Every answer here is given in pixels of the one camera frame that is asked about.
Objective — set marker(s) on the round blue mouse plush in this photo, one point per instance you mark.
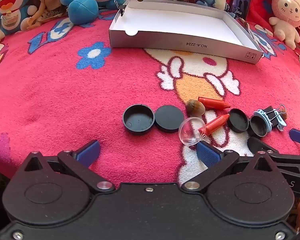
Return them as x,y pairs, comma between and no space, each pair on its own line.
82,7

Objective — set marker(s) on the clear plastic dome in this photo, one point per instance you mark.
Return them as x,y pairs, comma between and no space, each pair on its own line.
190,132

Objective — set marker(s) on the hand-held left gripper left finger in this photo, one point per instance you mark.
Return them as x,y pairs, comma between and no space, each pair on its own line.
90,150

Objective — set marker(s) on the light blue hair clip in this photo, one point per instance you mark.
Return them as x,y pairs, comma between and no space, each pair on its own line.
281,124

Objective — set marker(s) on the red crayon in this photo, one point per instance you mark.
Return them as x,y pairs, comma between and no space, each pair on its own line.
212,103
213,125

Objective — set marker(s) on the small black binder clip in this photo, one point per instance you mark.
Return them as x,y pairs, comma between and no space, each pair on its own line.
122,8

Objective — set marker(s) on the red cartoon printed blanket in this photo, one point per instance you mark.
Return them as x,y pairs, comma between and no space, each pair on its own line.
52,92

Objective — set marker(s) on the hollow black round cap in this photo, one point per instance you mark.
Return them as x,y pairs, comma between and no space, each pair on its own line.
138,120

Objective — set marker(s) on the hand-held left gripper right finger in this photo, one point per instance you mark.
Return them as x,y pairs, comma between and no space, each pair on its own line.
207,154

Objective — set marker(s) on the large black binder clip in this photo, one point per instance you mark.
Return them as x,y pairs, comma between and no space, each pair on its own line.
271,112

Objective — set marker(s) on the blue robot cat plush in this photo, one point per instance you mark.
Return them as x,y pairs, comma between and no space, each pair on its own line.
10,5

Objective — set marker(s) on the black smartphone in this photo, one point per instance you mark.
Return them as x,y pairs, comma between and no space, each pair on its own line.
242,2

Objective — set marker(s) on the brown acorn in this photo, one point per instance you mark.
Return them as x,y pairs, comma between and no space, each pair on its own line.
195,108

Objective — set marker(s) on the white cardboard box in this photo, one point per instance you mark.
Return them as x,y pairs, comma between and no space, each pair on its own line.
180,20

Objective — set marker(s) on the pink bunny plush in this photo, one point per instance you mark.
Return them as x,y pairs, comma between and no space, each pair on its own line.
287,7

